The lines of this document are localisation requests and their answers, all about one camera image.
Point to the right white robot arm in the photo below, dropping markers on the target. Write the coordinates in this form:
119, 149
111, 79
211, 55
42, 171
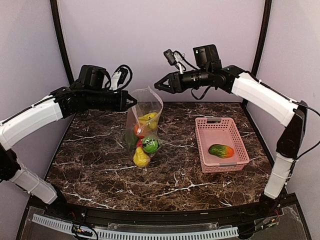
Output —
234, 80

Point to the clear zip top bag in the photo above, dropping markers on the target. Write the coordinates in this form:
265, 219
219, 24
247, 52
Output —
148, 101

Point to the red toy apple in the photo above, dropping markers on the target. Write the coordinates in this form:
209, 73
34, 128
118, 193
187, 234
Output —
139, 144

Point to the white slotted cable duct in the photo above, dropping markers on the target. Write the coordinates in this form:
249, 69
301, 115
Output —
117, 231

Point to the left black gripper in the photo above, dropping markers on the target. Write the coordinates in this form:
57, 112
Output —
121, 105

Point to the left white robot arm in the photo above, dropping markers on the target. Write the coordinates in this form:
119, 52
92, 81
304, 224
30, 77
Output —
58, 105

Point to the green toy pepper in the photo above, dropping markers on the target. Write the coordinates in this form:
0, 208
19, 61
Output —
132, 141

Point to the black frame post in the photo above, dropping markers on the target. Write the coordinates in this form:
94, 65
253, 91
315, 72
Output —
262, 36
60, 40

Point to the pink plastic basket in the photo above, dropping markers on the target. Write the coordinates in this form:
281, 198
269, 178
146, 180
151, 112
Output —
220, 130

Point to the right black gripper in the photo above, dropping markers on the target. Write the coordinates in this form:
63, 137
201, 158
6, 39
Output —
176, 85

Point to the toy orange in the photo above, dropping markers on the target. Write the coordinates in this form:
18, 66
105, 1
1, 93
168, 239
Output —
138, 131

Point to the green orange toy mango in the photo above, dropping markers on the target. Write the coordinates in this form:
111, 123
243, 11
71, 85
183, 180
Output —
221, 151

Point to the yellow toy pepper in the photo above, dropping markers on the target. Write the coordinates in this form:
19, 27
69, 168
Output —
140, 158

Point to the left black frame post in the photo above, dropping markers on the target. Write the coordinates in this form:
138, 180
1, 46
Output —
60, 40

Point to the right black frame post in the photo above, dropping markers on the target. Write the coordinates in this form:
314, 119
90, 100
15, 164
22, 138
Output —
262, 36

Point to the black front rail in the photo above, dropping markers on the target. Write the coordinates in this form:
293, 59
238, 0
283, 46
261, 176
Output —
242, 215

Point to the green toy watermelon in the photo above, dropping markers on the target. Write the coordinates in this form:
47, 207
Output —
150, 144

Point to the yellow toy banana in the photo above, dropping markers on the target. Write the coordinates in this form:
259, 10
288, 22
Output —
150, 120

